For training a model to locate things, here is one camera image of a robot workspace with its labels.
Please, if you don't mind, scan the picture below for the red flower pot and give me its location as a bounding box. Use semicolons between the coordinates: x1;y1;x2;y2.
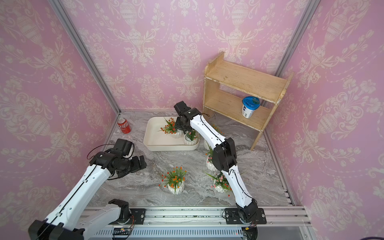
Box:
161;118;183;139

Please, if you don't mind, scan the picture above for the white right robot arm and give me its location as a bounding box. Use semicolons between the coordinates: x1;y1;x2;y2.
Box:
174;101;259;223

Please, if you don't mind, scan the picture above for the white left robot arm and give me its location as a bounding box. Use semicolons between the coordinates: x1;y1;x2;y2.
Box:
28;139;147;240

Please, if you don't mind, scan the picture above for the white plastic storage box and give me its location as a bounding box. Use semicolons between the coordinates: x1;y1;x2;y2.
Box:
144;116;200;152

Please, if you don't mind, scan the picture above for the red cola can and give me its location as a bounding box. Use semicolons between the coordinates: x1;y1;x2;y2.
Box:
117;117;131;134

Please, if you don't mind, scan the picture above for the orange flower pot back-right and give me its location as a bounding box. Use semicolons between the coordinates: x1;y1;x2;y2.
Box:
204;124;222;151

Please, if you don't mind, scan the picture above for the pink flower pot mid-right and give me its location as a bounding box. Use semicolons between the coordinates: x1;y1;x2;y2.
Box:
206;147;217;172

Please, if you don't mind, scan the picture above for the orange flower pot front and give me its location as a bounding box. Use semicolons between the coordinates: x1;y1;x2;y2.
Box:
159;166;188;195

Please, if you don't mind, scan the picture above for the blue lidded white cup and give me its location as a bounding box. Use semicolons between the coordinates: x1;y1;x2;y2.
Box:
242;96;261;119

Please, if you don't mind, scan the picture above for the wooden two-tier shelf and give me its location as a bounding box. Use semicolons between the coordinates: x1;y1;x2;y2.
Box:
203;52;294;147

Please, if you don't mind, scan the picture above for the large pink flower pot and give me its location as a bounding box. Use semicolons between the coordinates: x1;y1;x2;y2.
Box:
207;173;232;196

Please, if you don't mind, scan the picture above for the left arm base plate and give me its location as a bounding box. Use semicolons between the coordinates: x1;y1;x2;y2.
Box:
116;208;146;225

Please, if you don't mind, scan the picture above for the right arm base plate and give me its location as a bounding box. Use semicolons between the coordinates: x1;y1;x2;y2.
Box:
222;208;267;225

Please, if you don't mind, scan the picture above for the aluminium mounting rail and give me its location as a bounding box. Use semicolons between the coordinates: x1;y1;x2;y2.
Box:
80;206;312;229

